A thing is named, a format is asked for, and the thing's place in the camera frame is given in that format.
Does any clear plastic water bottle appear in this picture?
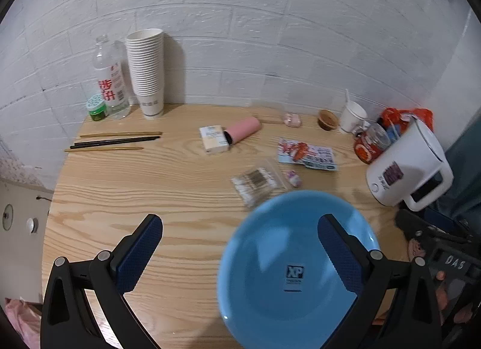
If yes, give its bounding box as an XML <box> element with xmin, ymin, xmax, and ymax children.
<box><xmin>92</xmin><ymin>35</ymin><xmax>131</xmax><ymax>119</ymax></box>

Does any wooden desk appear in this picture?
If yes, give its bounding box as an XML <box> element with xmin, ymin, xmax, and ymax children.
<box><xmin>41</xmin><ymin>104</ymin><xmax>414</xmax><ymax>349</ymax></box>

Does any green air freshener jar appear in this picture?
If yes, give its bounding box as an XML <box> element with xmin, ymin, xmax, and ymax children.
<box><xmin>85</xmin><ymin>94</ymin><xmax>108</xmax><ymax>122</ymax></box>

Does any brown sauce cup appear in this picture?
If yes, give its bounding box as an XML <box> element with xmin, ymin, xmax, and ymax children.
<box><xmin>318</xmin><ymin>109</ymin><xmax>338</xmax><ymax>131</ymax></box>

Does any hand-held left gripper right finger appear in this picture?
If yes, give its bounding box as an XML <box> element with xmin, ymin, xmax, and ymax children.
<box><xmin>317</xmin><ymin>214</ymin><xmax>442</xmax><ymax>349</ymax></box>

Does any blue curtain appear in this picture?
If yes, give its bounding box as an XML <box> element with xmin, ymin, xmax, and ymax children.
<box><xmin>445</xmin><ymin>114</ymin><xmax>481</xmax><ymax>222</ymax></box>

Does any round wall fixture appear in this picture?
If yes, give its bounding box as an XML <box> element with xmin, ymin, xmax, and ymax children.
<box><xmin>2</xmin><ymin>204</ymin><xmax>15</xmax><ymax>231</ymax></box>

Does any red plastic bag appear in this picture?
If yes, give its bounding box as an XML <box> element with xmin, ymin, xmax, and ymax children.
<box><xmin>378</xmin><ymin>107</ymin><xmax>434</xmax><ymax>135</ymax></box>

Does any stack of white paper cups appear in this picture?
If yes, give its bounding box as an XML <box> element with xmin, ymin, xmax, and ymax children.
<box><xmin>126</xmin><ymin>29</ymin><xmax>166</xmax><ymax>120</ymax></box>

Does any clear toothpick box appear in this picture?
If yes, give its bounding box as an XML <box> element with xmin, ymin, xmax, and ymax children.
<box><xmin>251</xmin><ymin>103</ymin><xmax>283</xmax><ymax>125</ymax></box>

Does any bag of cotton swabs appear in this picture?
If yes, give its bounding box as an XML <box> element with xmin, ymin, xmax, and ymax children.
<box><xmin>230</xmin><ymin>158</ymin><xmax>288</xmax><ymax>208</ymax></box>

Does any white paper cup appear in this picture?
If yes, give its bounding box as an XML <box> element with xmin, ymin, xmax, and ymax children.
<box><xmin>339</xmin><ymin>102</ymin><xmax>368</xmax><ymax>134</ymax></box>

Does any pink cylinder case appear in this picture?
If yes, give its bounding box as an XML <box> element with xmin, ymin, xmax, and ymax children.
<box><xmin>223</xmin><ymin>116</ymin><xmax>261</xmax><ymax>144</ymax></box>

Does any pink plastic bag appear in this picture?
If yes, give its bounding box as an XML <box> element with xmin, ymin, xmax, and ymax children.
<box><xmin>5</xmin><ymin>297</ymin><xmax>41</xmax><ymax>346</ymax></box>

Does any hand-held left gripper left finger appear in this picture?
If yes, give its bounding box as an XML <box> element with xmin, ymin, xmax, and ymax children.
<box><xmin>41</xmin><ymin>214</ymin><xmax>164</xmax><ymax>349</ymax></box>

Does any printed snack packet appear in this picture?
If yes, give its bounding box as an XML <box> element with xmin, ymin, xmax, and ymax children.
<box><xmin>277</xmin><ymin>137</ymin><xmax>338</xmax><ymax>171</ymax></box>

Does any white electric kettle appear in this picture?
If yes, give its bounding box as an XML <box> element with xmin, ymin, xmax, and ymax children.
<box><xmin>366</xmin><ymin>118</ymin><xmax>454</xmax><ymax>212</ymax></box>

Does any glass jar with red label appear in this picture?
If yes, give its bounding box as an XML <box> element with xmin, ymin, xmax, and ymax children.
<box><xmin>353</xmin><ymin>122</ymin><xmax>391</xmax><ymax>165</ymax></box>

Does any blue plastic basin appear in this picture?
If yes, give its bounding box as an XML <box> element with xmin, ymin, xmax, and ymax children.
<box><xmin>217</xmin><ymin>190</ymin><xmax>382</xmax><ymax>349</ymax></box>

